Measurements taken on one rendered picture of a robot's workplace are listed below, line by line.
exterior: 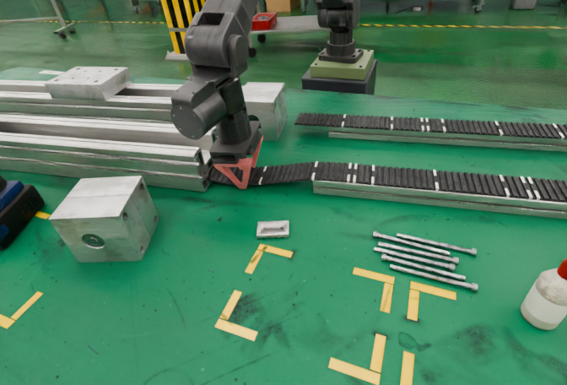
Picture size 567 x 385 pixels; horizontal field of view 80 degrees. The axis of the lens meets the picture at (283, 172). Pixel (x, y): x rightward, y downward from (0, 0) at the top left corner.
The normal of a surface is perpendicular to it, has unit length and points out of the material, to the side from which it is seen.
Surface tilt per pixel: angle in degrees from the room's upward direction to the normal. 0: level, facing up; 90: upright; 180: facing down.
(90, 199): 0
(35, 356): 0
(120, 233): 90
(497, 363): 0
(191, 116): 91
